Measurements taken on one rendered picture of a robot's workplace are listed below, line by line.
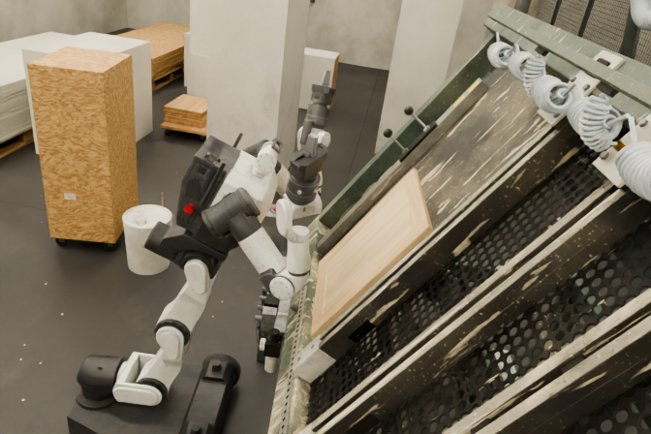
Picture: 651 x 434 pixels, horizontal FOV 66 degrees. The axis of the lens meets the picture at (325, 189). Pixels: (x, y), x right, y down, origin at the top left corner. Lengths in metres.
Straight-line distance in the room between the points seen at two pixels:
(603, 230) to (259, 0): 3.34
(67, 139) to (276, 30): 1.67
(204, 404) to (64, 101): 1.91
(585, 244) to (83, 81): 2.81
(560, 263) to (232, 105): 3.50
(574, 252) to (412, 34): 4.52
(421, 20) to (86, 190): 3.51
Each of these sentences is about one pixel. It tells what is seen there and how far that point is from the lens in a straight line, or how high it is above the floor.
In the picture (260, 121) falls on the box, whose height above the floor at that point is 0.69.
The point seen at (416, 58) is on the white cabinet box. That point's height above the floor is 1.11.
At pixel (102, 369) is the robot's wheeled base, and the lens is 2.46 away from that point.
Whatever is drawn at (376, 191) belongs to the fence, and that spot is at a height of 1.22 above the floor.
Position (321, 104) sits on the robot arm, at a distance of 1.95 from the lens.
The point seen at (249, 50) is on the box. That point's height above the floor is 1.24.
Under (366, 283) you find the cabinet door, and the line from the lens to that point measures 1.64.
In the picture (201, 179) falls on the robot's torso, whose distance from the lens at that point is 1.70.
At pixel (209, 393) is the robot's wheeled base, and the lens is 2.52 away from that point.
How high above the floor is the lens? 2.09
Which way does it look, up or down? 26 degrees down
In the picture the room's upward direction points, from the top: 8 degrees clockwise
